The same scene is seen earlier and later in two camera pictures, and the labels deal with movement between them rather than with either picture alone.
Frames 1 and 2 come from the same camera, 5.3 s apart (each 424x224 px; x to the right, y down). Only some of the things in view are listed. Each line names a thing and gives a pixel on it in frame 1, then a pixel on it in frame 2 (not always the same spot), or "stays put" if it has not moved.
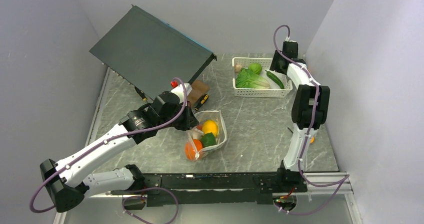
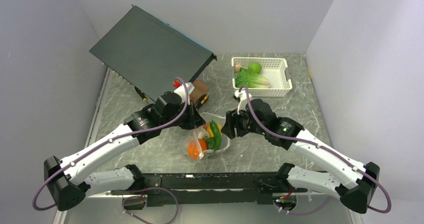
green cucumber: (273, 78) -> (216, 134)
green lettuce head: (246, 79) stays put
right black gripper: (274, 66) -> (232, 120)
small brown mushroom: (237, 68) stays put
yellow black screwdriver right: (201, 103) stays put
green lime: (255, 67) stays put
